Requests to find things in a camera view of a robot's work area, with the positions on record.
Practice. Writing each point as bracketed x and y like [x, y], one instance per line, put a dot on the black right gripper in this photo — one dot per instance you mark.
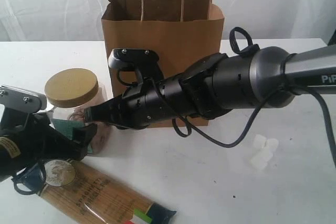
[149, 103]

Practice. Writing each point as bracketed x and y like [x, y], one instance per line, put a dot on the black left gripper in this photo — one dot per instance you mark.
[35, 138]

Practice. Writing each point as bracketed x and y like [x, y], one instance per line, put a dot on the clear jar gold lid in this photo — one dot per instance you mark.
[69, 93]

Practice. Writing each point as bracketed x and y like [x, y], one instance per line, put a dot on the spaghetti packet dark blue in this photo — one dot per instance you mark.
[88, 196]

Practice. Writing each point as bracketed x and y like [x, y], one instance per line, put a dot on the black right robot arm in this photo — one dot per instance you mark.
[212, 86]

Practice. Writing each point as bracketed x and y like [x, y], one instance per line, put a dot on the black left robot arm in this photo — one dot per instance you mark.
[10, 168]

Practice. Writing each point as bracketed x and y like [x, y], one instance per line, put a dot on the white backdrop curtain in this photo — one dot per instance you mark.
[67, 20]

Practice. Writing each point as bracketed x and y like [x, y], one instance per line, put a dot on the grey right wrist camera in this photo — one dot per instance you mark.
[130, 59]

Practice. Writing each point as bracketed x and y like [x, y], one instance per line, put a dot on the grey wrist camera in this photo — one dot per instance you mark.
[130, 59]
[22, 100]

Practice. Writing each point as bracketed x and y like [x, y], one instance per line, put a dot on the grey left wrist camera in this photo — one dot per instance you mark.
[22, 100]

